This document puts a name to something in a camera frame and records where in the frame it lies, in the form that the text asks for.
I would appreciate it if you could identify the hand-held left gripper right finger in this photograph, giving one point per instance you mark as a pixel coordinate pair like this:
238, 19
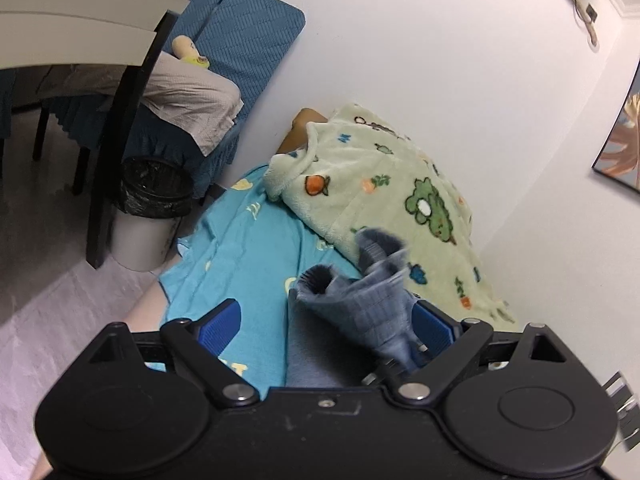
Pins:
431, 327

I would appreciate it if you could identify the blue covered chair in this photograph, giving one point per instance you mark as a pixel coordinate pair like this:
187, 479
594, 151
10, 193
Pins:
250, 40
192, 0

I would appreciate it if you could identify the beige cloth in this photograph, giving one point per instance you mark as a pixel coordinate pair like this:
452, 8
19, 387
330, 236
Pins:
185, 95

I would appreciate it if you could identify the grey trash bin with black bag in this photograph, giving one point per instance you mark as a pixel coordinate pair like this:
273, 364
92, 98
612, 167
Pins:
150, 210

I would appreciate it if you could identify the blue denim pants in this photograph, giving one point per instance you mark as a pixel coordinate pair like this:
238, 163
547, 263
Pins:
355, 300

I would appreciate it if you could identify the teal sheet with yellow prints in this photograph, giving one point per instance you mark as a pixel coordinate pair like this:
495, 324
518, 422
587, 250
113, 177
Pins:
260, 240

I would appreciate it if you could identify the brown pillow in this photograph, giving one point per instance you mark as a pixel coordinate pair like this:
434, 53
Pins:
300, 127

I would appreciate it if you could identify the small doll toy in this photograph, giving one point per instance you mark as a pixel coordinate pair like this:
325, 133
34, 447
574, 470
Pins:
187, 50

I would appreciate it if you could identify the beige sofa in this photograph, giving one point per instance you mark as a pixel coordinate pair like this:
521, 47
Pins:
146, 312

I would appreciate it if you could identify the framed wall picture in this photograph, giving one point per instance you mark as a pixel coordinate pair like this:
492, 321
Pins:
620, 140

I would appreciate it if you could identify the white table with dark legs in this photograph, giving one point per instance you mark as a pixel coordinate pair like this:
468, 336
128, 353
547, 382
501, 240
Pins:
75, 25

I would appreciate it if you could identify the green printed fleece blanket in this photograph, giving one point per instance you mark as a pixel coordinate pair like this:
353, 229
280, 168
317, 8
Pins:
400, 200

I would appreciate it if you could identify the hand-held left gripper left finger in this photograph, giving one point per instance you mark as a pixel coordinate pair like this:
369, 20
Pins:
220, 322

